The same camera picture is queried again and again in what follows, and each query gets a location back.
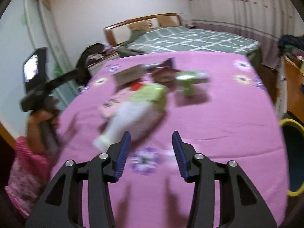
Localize white nightstand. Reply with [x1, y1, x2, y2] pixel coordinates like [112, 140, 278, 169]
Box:
[88, 52, 120, 76]

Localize small cardboard box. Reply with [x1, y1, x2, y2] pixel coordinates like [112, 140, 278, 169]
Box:
[114, 64, 145, 86]

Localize cream paper cup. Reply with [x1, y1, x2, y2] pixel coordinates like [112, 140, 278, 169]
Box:
[93, 83, 169, 152]

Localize dark clothes pile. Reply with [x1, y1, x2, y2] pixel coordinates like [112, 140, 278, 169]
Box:
[75, 42, 106, 86]

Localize yellow rim trash bin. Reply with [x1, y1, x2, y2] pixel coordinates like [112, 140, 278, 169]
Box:
[279, 118, 303, 197]

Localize person left hand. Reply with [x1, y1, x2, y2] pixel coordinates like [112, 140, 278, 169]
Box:
[26, 110, 58, 154]

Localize pink floral bed sheet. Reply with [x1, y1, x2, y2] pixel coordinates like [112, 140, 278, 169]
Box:
[53, 51, 289, 227]

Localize pink strawberry milk carton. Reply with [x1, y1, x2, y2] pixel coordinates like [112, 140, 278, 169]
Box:
[99, 88, 134, 118]

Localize striped pink curtain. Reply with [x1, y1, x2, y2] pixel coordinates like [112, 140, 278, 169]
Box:
[189, 0, 303, 69]

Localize wooden desk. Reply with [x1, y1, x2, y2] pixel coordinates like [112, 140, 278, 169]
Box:
[283, 57, 303, 123]

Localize green plaid bed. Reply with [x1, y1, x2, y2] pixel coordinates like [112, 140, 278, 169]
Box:
[117, 26, 262, 65]

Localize green label plastic bottle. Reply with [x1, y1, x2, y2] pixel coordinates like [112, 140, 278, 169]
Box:
[175, 71, 210, 97]

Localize brown pillow left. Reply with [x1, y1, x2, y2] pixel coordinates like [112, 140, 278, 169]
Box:
[128, 21, 151, 32]

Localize pink sleeve forearm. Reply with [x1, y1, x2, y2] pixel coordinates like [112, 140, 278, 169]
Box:
[5, 137, 51, 218]

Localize brown pillow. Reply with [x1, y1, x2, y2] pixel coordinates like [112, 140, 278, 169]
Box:
[128, 21, 151, 32]
[157, 15, 179, 27]

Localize wooden headboard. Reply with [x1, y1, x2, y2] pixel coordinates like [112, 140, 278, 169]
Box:
[104, 13, 182, 46]

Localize brown pillow right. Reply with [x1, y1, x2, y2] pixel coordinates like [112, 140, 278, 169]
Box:
[157, 15, 179, 27]

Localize clothes heap on desk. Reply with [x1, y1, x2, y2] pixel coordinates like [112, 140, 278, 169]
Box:
[278, 35, 303, 57]

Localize sliding wardrobe door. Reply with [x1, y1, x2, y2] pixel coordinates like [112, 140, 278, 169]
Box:
[1, 0, 74, 138]

